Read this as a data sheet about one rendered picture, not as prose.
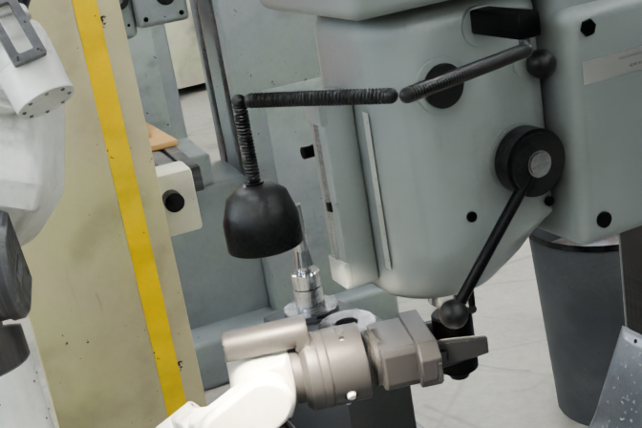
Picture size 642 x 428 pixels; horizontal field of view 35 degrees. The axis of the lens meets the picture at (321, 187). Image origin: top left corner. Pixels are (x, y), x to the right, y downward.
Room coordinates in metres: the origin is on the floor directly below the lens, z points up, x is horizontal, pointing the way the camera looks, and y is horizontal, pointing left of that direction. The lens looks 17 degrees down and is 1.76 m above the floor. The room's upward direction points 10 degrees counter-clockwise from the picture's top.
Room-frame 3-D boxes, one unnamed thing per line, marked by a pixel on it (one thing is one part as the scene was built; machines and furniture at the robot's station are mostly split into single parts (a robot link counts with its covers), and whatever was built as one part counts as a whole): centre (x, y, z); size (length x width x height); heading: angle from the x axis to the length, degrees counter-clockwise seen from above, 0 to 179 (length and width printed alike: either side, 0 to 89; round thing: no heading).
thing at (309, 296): (1.52, 0.05, 1.13); 0.05 x 0.05 x 0.05
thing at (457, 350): (1.04, -0.13, 1.23); 0.06 x 0.02 x 0.03; 97
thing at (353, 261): (1.03, -0.02, 1.45); 0.04 x 0.04 x 0.21; 22
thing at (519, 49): (0.87, -0.14, 1.58); 0.17 x 0.01 x 0.01; 130
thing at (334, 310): (1.48, 0.02, 1.00); 0.22 x 0.12 x 0.20; 32
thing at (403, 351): (1.06, -0.03, 1.23); 0.13 x 0.12 x 0.10; 7
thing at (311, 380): (1.05, 0.08, 1.24); 0.11 x 0.11 x 0.11; 7
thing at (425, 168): (1.07, -0.13, 1.47); 0.21 x 0.19 x 0.32; 22
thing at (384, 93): (0.86, -0.02, 1.58); 0.17 x 0.01 x 0.01; 57
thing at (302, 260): (1.52, 0.05, 1.22); 0.03 x 0.03 x 0.11
